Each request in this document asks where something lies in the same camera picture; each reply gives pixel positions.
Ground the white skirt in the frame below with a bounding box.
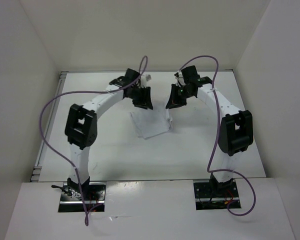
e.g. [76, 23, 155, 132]
[129, 101, 173, 139]

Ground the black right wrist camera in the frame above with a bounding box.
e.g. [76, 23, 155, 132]
[181, 65, 200, 84]

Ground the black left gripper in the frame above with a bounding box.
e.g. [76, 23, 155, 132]
[127, 85, 153, 110]

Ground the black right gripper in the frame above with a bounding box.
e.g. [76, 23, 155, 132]
[165, 83, 194, 109]

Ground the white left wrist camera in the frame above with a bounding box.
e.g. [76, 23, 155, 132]
[140, 74, 152, 88]

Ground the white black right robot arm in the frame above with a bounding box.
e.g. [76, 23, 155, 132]
[165, 65, 254, 197]

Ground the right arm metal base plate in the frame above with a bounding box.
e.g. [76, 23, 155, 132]
[193, 179, 241, 211]

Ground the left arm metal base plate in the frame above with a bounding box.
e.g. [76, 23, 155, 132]
[51, 182, 106, 213]

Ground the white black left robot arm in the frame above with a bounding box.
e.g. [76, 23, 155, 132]
[65, 68, 153, 200]

